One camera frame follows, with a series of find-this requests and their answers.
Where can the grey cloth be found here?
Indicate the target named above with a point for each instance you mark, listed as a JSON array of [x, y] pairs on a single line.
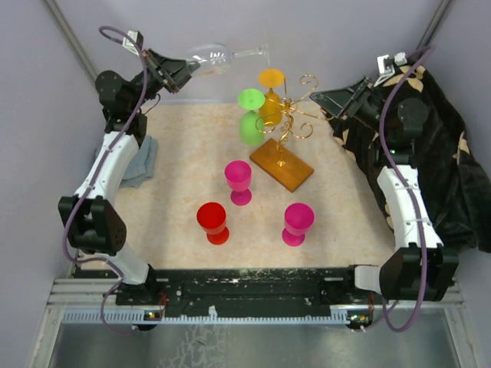
[[144, 161]]

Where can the red plastic wine glass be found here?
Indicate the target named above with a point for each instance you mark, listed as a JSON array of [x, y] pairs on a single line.
[[211, 217]]

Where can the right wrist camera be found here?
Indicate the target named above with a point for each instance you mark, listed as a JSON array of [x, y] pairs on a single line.
[[386, 66]]

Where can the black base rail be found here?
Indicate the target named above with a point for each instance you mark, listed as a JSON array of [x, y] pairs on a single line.
[[247, 292]]

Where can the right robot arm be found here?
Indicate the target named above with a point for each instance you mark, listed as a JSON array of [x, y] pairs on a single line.
[[383, 123]]

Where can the gold wire wine glass rack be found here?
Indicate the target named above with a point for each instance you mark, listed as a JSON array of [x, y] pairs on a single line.
[[272, 156]]

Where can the orange plastic wine glass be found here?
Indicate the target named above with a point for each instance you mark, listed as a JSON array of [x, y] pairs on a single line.
[[271, 110]]

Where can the magenta wine glass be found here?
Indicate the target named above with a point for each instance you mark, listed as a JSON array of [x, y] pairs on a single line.
[[238, 175], [298, 219]]

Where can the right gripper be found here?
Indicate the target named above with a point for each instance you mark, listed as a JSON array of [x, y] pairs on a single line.
[[336, 100]]

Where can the clear wine glass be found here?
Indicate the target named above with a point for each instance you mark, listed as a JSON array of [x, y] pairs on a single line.
[[216, 58]]

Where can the magenta wine glass front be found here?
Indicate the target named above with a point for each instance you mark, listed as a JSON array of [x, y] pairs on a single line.
[[298, 219]]

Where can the black floral blanket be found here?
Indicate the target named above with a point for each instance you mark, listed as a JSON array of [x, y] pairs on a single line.
[[454, 186]]

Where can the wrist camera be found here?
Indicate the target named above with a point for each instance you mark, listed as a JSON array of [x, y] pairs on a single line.
[[386, 66], [133, 42]]

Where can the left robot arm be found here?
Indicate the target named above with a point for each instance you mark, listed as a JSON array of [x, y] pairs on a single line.
[[91, 223]]

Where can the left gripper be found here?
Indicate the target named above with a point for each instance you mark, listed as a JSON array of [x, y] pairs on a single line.
[[180, 70]]

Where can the green plastic wine glass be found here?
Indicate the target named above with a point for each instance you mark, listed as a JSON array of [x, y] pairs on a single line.
[[251, 125]]

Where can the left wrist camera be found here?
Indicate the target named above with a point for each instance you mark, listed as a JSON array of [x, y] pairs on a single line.
[[133, 42]]

